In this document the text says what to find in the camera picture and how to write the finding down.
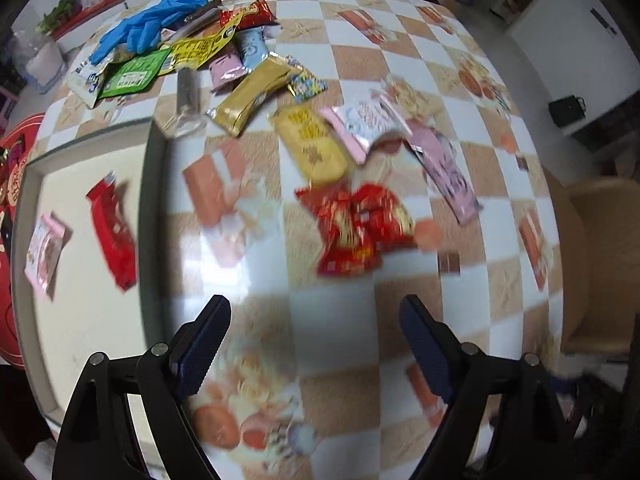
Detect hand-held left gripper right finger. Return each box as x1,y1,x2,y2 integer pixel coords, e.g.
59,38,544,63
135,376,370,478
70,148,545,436
399,294,583,480

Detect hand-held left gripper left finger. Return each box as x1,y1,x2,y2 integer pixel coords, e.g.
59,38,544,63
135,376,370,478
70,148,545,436
51,295,233,480

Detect shallow white tray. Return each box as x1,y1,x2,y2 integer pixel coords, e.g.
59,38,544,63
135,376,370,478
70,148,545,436
10,117,173,461

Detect long red snack packet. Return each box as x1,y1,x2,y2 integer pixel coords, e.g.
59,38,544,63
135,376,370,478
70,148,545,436
86,172,138,292

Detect long pink snack packet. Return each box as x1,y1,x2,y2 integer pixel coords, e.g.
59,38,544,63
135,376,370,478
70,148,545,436
407,125,485,225

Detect pink picture-print snack packet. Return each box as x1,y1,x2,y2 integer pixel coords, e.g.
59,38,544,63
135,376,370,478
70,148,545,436
24,213,68,297

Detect yellow rice cracker packet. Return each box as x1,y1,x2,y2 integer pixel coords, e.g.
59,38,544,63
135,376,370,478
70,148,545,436
272,105,351,186

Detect white pink-edged snack packet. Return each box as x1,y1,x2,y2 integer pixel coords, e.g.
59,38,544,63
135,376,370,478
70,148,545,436
320,92,413,163

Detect gold snack packet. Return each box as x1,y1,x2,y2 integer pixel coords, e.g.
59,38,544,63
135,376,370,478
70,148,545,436
206,52,303,137

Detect beige wooden chair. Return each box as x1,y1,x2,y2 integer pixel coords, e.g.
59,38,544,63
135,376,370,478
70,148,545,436
542,170,640,356

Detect clear plastic packet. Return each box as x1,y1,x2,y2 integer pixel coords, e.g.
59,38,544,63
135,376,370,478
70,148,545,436
165,67,206,138

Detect small black bag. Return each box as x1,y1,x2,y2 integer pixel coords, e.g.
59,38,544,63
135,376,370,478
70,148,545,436
547,95,588,128

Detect small pink snack packet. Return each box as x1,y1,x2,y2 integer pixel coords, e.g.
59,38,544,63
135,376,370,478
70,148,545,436
209,52,251,92

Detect green snack packet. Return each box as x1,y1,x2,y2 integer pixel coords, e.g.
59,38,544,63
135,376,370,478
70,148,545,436
97,50,171,98

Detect small multicoloured snack packet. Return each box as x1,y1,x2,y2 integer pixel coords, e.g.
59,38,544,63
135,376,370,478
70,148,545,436
287,70,328,103

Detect white blue-print snack packet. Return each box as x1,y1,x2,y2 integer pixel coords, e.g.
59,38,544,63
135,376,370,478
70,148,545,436
67,57,108,108

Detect yellow black-print snack packet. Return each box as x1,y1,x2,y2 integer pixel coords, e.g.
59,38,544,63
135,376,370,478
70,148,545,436
167,27,236,73

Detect light blue snack packet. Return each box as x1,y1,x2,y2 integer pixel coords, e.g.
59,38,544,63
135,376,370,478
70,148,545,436
235,27,268,73

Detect clear plastic bag white contents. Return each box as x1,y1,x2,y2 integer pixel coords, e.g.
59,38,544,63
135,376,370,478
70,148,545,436
12,30,68,93

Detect pile of blue gloves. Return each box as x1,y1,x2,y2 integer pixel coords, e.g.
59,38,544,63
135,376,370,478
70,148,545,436
90,0,211,63

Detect dark brown snack packet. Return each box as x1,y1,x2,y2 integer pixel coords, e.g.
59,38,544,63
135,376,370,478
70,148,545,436
182,5,221,28

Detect red gold-print snack packet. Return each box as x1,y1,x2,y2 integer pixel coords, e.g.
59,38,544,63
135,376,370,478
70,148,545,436
220,0,278,31

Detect white appliance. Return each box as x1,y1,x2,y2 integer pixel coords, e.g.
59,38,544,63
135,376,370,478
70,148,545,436
505,0,640,136

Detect green potted plant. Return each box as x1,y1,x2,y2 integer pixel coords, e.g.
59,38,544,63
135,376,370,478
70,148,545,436
37,0,83,31

